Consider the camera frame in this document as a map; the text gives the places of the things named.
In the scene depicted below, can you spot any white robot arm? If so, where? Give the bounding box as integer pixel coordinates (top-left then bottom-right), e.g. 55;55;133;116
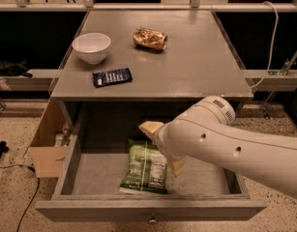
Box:
139;96;297;199

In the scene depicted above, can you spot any crushed gold soda can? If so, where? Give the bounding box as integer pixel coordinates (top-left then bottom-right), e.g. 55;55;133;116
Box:
133;27;167;51

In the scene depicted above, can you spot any green jalapeno chip bag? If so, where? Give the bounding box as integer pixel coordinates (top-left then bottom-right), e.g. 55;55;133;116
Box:
120;139;167;194

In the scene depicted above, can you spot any black floor cable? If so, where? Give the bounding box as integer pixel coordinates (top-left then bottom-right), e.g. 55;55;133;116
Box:
0;163;42;232

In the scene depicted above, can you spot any white ceramic bowl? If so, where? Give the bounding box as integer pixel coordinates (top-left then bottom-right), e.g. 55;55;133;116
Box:
72;33;111;64

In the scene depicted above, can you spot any brown cardboard box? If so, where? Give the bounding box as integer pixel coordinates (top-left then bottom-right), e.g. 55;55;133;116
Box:
29;100;72;178

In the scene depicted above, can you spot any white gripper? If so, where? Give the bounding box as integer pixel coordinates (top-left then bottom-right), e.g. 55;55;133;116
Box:
138;121;187;177

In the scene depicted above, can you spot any white hanging cable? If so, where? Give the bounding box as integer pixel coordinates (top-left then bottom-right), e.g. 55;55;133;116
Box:
250;1;280;90

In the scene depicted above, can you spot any black object on ledge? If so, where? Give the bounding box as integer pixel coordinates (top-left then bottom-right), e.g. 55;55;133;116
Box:
0;61;33;77

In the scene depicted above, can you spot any dark blue snack packet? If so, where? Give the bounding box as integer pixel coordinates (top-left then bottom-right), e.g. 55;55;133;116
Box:
93;68;133;88

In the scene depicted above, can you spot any grey open top drawer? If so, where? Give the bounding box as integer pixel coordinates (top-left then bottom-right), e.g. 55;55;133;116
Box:
36;101;266;222

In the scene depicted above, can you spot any grey wooden cabinet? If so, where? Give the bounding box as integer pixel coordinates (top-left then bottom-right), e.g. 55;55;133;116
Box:
52;10;252;123

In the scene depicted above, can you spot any round metal drawer knob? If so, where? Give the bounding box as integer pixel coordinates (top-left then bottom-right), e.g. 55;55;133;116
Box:
148;217;158;225

